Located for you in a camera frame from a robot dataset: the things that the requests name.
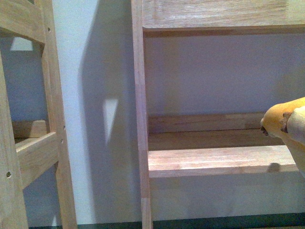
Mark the orange plush dinosaur toy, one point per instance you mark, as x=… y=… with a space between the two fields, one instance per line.
x=287 y=121

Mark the wooden shelf unit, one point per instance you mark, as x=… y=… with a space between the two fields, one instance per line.
x=202 y=144
x=29 y=147

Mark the wooden shelf unit left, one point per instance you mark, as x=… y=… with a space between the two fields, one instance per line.
x=29 y=147

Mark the wooden shelf unit right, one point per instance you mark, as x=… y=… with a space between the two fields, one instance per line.
x=202 y=144

